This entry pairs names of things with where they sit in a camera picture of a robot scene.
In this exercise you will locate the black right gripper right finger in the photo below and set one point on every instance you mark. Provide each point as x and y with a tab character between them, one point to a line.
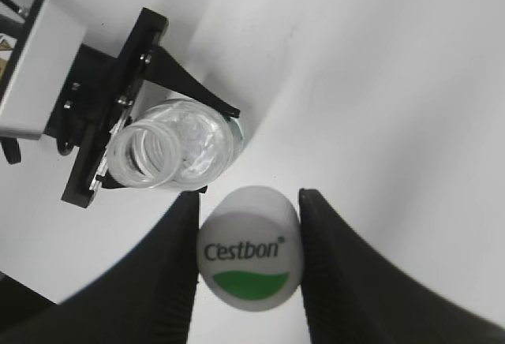
352	294

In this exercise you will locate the white green bottle cap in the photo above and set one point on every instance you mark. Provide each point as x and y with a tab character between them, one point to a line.
249	250

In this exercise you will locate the clear cestbon water bottle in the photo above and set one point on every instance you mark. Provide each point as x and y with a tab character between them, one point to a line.
179	142

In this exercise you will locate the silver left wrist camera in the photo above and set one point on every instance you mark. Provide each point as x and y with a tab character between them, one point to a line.
36	56

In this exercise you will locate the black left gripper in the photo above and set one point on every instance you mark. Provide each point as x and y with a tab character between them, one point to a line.
99	90

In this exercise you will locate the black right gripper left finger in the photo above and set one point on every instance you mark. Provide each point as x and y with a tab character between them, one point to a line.
146	297

